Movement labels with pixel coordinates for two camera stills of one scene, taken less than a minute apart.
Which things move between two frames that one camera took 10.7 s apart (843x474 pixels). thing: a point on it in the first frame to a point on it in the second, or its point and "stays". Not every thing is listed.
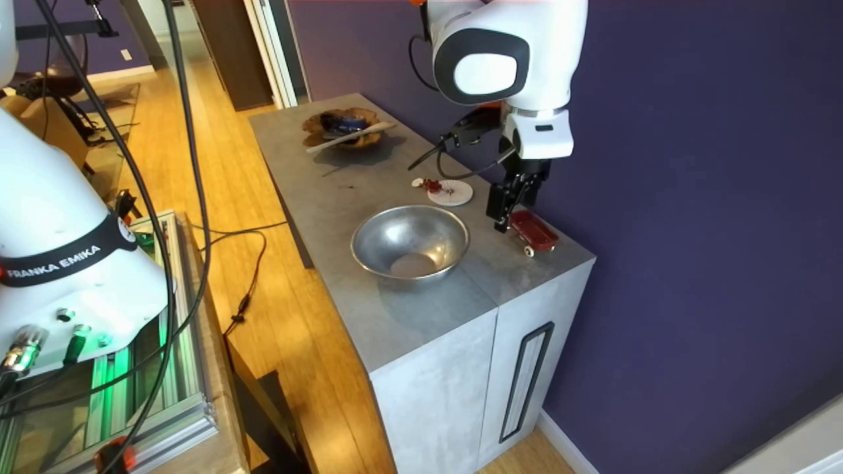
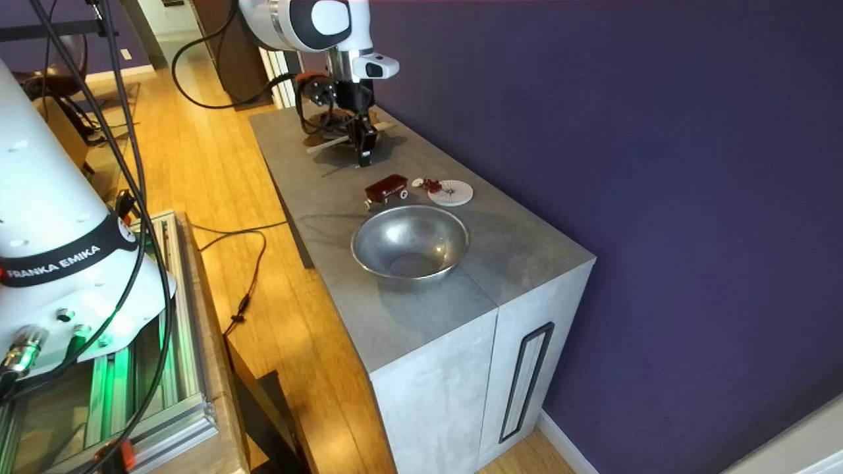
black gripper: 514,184 to 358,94
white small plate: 451,193 stays
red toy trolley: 532,231 to 386,191
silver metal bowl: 412,243 stays
